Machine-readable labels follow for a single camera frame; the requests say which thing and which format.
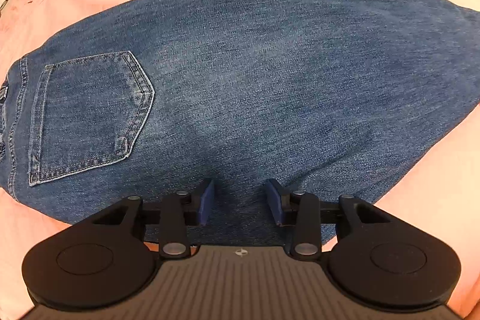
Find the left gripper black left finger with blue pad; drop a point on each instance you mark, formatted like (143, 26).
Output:
(175, 213)

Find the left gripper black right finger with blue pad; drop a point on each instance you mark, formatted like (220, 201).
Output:
(304, 213)

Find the blue denim jeans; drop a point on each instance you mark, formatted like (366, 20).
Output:
(153, 96)

